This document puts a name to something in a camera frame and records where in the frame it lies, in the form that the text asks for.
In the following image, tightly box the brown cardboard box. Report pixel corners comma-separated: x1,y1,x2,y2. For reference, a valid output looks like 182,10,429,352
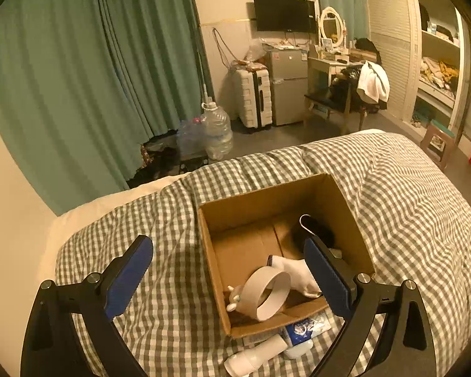
198,173,375,338

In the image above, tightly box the white cloth on chair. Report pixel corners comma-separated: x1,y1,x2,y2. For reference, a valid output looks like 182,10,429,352
356,61,390,103

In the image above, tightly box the narrow green curtain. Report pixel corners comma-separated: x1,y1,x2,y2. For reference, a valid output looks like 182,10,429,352
315,0,370,44

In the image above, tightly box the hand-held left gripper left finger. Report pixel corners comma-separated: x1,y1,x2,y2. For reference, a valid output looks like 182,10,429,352
20,235,154,377

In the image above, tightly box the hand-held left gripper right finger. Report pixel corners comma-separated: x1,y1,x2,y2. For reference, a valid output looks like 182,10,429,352
303,237,436,377

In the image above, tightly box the clear plastic water bottle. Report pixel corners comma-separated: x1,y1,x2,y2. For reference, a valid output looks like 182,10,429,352
176,118,208,165

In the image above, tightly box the blue and white packet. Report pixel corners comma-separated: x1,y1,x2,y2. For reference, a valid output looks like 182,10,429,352
280,309,332,359

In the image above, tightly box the white dressing table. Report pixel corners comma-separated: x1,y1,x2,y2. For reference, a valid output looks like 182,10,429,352
307,46,377,91

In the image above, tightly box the white bed sheet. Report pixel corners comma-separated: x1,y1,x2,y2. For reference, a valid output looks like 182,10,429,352
43,174,185,276

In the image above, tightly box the white plastic bottle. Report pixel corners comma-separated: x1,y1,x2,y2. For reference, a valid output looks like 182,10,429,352
224,334,288,377

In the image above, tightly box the black clothes pile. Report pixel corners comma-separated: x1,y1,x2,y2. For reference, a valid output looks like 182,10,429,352
327,67,364,107

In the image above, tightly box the white sock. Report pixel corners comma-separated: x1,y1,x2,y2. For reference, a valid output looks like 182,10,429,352
267,254,322,298

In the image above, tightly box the white suitcase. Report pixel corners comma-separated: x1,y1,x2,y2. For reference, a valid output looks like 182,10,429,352
233,67,274,128

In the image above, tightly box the white tape roll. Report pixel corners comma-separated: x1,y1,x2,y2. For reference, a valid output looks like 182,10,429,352
239,266,292,320

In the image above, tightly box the black wall television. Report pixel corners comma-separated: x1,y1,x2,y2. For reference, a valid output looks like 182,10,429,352
253,0,316,33

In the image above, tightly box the oval vanity mirror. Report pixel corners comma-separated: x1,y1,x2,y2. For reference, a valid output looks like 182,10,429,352
319,7,344,46

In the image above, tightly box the small green-topped stool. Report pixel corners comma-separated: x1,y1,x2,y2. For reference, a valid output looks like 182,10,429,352
419,122,457,170

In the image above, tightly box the small cream plush toy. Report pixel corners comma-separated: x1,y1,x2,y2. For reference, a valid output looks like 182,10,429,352
226,285,245,313

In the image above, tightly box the large clear water jug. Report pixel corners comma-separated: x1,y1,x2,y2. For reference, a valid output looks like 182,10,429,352
201,101,235,161

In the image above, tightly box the wooden chair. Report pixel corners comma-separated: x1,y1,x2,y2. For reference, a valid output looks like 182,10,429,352
304,62,377,136

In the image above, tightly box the silver mini fridge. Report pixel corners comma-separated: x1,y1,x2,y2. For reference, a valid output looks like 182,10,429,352
264,46,310,127

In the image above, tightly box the green checkered blanket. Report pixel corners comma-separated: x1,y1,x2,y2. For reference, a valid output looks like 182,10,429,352
55,130,471,377

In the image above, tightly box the white wardrobe shelving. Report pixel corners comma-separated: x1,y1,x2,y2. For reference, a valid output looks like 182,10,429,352
363,0,471,142

